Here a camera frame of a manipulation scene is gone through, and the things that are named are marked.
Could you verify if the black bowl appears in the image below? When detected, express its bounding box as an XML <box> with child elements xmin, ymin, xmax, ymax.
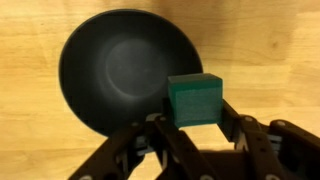
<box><xmin>58</xmin><ymin>8</ymin><xmax>204</xmax><ymax>137</ymax></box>

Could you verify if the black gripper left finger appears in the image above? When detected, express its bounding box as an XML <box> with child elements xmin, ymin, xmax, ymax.
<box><xmin>68</xmin><ymin>97</ymin><xmax>218</xmax><ymax>180</ymax></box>

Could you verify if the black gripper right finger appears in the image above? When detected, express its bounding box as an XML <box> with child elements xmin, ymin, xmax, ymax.
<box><xmin>217</xmin><ymin>98</ymin><xmax>320</xmax><ymax>180</ymax></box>

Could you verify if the green block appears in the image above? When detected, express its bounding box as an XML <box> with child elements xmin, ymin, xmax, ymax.
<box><xmin>166</xmin><ymin>72</ymin><xmax>224</xmax><ymax>129</ymax></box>

